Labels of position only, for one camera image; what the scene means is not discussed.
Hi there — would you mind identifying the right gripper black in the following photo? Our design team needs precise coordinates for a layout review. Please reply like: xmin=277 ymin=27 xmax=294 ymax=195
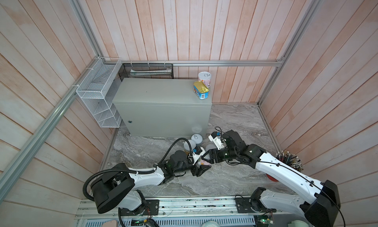
xmin=203 ymin=147 xmax=237 ymax=163

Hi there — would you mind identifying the gold rectangular sardine tin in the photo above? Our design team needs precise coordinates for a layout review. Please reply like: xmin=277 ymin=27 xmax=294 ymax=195
xmin=194 ymin=81 xmax=209 ymax=100

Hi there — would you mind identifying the pink can front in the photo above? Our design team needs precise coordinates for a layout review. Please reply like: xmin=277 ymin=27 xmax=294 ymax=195
xmin=198 ymin=71 xmax=212 ymax=88

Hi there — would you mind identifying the orange labelled can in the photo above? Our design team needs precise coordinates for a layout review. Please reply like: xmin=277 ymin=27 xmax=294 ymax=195
xmin=200 ymin=160 xmax=211 ymax=166

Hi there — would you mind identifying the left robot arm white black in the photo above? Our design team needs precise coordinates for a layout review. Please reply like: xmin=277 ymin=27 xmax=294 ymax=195
xmin=82 ymin=138 xmax=210 ymax=215

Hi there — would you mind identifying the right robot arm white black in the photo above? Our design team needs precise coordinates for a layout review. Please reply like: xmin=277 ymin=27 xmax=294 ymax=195
xmin=201 ymin=130 xmax=342 ymax=227

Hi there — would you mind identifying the teal labelled can near cabinet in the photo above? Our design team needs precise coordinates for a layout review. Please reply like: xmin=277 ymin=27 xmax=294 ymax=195
xmin=191 ymin=134 xmax=203 ymax=146

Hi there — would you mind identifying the yellow can plastic lid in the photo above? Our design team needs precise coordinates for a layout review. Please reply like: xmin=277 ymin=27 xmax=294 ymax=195
xmin=183 ymin=139 xmax=196 ymax=154

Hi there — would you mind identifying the grey metal cabinet box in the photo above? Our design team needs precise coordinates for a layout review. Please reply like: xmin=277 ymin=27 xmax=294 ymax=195
xmin=113 ymin=78 xmax=212 ymax=138

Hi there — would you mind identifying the red pencil holder cup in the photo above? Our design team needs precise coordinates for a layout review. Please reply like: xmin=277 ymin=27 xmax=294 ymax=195
xmin=276 ymin=151 xmax=304 ymax=172

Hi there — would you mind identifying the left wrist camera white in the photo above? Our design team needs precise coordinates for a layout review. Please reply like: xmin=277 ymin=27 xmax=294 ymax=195
xmin=192 ymin=146 xmax=205 ymax=165

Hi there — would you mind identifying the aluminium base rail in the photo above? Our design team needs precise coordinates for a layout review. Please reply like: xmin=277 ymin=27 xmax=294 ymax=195
xmin=73 ymin=194 xmax=314 ymax=220

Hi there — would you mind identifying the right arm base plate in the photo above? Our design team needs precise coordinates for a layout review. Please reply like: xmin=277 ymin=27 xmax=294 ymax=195
xmin=234 ymin=195 xmax=277 ymax=215

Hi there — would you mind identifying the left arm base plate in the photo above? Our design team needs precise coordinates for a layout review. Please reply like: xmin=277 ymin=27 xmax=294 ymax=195
xmin=120 ymin=199 xmax=159 ymax=216

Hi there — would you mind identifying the black wire mesh basket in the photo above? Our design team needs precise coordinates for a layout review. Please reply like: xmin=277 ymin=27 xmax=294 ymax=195
xmin=118 ymin=63 xmax=174 ymax=81

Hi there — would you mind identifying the white wire mesh shelf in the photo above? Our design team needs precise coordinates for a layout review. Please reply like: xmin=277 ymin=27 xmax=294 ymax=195
xmin=76 ymin=57 xmax=122 ymax=128

